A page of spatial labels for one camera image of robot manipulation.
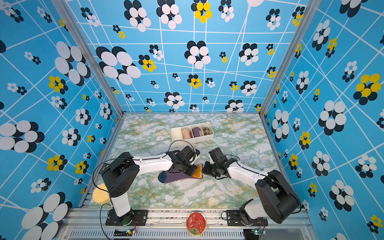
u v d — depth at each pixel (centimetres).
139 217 74
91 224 74
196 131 104
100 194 79
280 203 42
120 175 49
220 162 69
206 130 103
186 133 99
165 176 87
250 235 72
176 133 107
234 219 72
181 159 71
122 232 72
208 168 79
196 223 69
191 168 79
